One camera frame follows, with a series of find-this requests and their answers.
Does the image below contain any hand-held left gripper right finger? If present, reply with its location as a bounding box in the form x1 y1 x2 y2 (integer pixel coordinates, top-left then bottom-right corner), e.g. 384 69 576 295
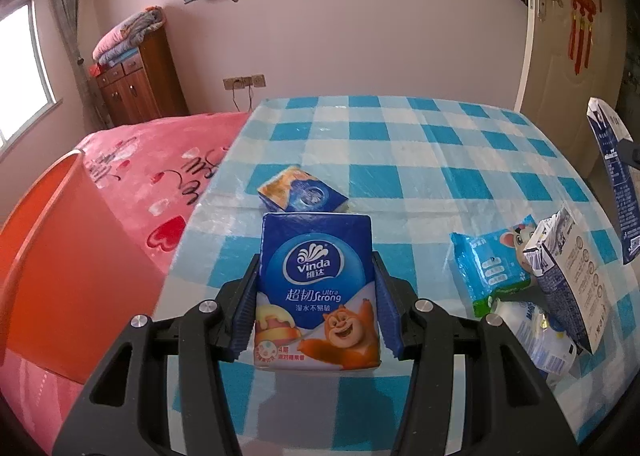
372 251 584 456

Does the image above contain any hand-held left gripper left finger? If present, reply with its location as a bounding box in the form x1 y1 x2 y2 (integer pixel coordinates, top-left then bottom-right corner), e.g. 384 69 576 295
52 253 261 456

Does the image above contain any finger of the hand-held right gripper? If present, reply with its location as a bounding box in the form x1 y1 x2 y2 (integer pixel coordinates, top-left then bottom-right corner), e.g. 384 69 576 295
619 138 640 177

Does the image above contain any dark blue milk carton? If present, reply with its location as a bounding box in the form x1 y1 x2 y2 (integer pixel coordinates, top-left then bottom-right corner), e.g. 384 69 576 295
586 96 640 265

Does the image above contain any blue tissue pack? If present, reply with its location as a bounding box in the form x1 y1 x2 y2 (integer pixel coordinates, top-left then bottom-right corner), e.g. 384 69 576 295
257 165 350 213
254 212 384 373

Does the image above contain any wet wipes packet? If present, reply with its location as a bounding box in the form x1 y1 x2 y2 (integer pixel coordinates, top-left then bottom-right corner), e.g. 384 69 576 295
449 215 539 317

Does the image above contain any white grey milk carton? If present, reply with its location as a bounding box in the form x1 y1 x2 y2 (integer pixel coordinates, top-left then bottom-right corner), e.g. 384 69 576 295
522 205 609 356

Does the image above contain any white printed plastic bag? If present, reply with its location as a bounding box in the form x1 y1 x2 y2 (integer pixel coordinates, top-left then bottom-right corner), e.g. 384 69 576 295
491 300 577 379

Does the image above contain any orange plastic bucket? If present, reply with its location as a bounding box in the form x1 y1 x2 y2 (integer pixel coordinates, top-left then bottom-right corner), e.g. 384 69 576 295
0 149 171 385

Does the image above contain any white door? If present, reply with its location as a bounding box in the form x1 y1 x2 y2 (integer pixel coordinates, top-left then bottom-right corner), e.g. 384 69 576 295
514 0 629 177

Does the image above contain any blue checked tablecloth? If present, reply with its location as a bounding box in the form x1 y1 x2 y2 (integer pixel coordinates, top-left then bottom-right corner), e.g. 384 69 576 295
169 95 622 456

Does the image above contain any pink printed bed blanket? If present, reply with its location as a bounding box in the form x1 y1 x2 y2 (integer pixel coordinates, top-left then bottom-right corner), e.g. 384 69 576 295
0 111 251 443

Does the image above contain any brown wooden cabinet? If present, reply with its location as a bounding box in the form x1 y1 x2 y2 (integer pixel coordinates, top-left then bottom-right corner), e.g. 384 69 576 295
95 28 191 127

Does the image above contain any folded pink blanket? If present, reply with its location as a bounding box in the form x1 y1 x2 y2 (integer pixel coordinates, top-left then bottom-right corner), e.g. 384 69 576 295
92 30 132 68

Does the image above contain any folded floral quilt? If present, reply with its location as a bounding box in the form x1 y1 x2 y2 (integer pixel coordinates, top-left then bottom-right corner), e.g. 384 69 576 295
97 6 165 64

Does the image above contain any window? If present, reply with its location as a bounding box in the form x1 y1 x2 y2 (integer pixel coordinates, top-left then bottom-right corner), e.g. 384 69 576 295
0 0 61 153

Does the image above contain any grey curtain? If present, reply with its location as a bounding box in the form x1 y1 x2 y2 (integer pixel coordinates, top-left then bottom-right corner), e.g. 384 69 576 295
49 0 109 129

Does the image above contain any black power cable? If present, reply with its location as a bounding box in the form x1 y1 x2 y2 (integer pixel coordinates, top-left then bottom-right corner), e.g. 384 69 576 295
229 82 256 112

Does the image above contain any wall power outlet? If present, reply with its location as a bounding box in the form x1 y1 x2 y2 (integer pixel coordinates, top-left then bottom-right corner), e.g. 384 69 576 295
222 74 267 90

